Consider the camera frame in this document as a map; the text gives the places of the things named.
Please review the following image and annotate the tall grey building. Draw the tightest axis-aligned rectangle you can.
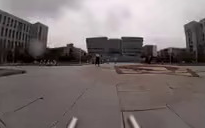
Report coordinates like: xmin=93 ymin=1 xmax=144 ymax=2
xmin=183 ymin=13 xmax=205 ymax=64

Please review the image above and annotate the person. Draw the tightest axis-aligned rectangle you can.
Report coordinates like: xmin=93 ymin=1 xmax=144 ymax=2
xmin=94 ymin=54 xmax=101 ymax=67

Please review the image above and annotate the wide dark grey building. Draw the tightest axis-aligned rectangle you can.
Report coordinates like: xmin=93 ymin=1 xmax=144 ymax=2
xmin=85 ymin=36 xmax=145 ymax=63

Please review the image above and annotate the low raised stone platform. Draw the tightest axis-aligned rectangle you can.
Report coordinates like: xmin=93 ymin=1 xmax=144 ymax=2
xmin=114 ymin=64 xmax=200 ymax=78

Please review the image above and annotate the low brown building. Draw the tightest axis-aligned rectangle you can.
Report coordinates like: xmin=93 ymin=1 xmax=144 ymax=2
xmin=45 ymin=42 xmax=88 ymax=63

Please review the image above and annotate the large grey office building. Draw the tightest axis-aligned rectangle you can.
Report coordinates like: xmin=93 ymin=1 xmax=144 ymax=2
xmin=0 ymin=5 xmax=50 ymax=64

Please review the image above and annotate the robot's own part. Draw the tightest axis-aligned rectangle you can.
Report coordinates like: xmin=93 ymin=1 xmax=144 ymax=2
xmin=67 ymin=116 xmax=79 ymax=128
xmin=128 ymin=114 xmax=141 ymax=128

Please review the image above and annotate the low distant building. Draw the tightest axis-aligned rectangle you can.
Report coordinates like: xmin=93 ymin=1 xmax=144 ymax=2
xmin=143 ymin=44 xmax=188 ymax=64

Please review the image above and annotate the dark raised planting bed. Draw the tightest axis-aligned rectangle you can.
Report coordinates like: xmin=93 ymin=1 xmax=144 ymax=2
xmin=0 ymin=67 xmax=27 ymax=79

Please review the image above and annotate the row of parked bicycles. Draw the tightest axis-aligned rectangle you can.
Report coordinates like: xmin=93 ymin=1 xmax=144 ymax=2
xmin=33 ymin=59 xmax=59 ymax=67

